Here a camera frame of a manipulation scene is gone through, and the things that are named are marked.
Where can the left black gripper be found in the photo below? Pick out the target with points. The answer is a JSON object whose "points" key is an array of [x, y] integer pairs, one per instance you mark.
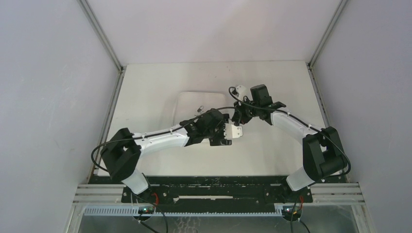
{"points": [[216, 141]]}

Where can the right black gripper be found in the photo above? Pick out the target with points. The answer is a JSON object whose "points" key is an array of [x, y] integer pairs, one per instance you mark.
{"points": [[239, 115]]}

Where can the grey box lid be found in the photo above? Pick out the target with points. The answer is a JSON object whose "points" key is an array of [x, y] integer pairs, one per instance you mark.
{"points": [[191, 104]]}

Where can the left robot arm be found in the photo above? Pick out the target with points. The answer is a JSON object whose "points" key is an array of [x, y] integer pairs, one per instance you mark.
{"points": [[123, 151]]}

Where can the left circuit board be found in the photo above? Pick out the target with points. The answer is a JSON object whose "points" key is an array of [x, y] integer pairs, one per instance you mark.
{"points": [[146, 210]]}

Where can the circuit board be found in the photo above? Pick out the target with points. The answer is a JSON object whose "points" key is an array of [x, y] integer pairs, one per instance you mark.
{"points": [[289, 210], [146, 210]]}

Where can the right circuit board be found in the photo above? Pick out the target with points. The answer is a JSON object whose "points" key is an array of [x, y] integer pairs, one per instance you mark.
{"points": [[289, 210]]}

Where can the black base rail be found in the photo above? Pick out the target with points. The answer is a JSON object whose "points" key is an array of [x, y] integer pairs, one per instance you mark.
{"points": [[217, 194]]}

